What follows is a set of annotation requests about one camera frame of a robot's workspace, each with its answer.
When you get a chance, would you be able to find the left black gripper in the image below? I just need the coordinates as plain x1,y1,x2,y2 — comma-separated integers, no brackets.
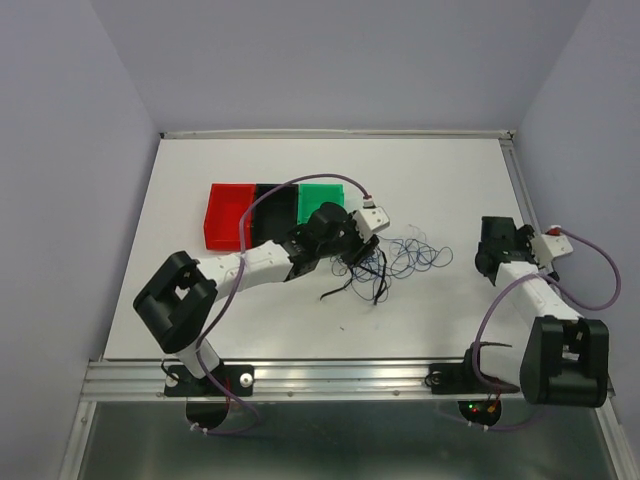
317,210,379,268

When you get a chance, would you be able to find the thin blue wire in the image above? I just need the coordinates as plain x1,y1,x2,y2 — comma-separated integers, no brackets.
329,224,454,307

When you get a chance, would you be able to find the black cable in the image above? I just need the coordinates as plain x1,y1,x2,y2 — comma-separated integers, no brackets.
319,249,394,307

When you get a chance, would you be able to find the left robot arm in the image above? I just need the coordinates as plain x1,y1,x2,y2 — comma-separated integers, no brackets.
133,202,390,394

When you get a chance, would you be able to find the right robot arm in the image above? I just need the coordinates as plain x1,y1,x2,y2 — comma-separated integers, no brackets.
460,216,621,408

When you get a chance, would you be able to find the green plastic bin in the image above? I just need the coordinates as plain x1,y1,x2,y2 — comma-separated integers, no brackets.
297,183,344,224

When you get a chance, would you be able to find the black plastic bin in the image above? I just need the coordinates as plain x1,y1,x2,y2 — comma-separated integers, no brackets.
250,185,298,248

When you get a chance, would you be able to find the red plastic bin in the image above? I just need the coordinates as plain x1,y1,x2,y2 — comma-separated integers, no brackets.
203,183,256,252

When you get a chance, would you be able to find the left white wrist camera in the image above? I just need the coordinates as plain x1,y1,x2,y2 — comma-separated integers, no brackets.
352,196,391,242

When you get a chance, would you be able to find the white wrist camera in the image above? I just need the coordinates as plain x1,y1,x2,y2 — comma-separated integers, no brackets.
530,225,574,269
352,196,391,242

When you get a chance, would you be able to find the aluminium right side rail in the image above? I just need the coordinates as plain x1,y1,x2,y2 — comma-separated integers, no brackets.
499,138,541,233

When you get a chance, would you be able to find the aluminium rail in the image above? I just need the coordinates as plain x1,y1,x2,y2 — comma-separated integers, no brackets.
82,357,611,402
499,138,541,233
160,129,515,140

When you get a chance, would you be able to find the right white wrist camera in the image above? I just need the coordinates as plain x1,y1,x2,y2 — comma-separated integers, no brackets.
530,225,574,269

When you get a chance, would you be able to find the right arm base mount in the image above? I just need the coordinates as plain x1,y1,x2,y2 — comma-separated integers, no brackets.
424,346,519,432

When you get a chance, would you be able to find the aluminium back rail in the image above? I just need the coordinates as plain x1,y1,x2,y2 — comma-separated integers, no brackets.
160,129,515,140

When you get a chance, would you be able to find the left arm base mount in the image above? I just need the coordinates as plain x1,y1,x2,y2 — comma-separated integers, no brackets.
160,361,255,435

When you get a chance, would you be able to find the aluminium front rail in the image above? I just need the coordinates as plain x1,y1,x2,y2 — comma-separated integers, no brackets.
82,357,611,402

